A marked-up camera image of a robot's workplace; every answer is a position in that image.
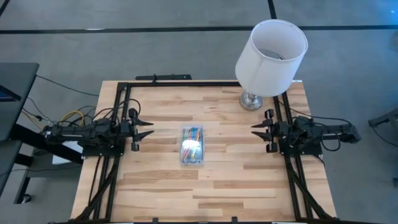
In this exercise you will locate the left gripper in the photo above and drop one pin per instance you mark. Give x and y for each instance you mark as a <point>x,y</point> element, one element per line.
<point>130,129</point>

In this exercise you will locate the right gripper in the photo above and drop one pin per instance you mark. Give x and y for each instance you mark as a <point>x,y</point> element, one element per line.
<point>273,130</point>

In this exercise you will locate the clear plastic supply box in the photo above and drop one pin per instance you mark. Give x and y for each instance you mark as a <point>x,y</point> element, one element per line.
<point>192,144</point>

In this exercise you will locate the yellow highlighter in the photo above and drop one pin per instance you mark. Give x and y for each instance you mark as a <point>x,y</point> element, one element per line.
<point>196,152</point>

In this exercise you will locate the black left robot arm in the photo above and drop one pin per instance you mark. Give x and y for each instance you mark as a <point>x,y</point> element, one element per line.
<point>84,132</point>

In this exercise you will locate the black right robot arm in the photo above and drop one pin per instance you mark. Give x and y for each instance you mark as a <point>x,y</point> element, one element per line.
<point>323,132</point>

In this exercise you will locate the black mounting bar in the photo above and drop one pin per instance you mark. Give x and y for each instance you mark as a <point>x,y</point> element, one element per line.
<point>164,77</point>

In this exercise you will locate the white shade table lamp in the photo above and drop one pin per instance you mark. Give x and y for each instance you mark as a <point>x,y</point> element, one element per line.
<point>267,74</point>

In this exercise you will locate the white paper sheet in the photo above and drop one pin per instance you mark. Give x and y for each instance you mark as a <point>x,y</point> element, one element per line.
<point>60,160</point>

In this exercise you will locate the black floor stand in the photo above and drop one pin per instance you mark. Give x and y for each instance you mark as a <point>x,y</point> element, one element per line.
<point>384,119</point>

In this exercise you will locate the dark gray desk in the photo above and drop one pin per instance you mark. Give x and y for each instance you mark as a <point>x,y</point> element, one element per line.
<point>15,93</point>

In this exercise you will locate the dark laptop blue screen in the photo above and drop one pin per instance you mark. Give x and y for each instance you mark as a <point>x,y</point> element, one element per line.
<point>9,95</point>

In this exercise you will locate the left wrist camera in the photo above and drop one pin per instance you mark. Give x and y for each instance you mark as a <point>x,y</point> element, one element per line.
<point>125,127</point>

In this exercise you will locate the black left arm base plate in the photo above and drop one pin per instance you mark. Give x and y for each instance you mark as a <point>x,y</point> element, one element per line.
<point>99,152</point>

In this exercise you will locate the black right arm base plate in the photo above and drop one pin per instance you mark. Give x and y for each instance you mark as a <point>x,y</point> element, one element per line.
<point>311,153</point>

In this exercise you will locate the black aluminium table frame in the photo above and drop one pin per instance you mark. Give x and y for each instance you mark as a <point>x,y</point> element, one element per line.
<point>186,84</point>

